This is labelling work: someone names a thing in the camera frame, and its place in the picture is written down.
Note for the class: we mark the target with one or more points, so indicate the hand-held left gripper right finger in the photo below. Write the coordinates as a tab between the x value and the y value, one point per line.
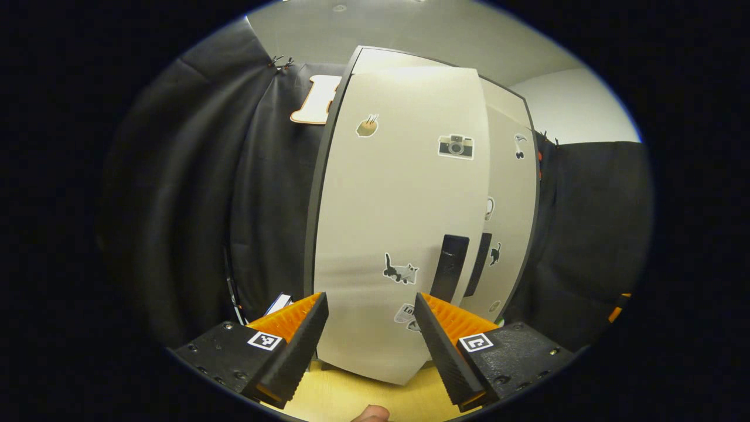
445	357

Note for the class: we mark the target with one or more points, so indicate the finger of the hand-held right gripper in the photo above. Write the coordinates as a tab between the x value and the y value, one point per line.
618	308

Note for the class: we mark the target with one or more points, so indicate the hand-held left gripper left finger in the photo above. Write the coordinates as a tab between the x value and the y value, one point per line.
302	351

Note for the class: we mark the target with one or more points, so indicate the white cabinet door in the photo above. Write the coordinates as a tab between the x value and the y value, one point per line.
381	205
510	205

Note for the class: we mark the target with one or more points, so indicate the white and grey cabinet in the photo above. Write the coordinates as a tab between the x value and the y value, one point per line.
309	246

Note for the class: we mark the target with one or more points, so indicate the blue and white box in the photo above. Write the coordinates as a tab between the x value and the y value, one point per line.
278	305

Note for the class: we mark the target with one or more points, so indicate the black backdrop cloth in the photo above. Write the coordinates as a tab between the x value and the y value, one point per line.
176	205

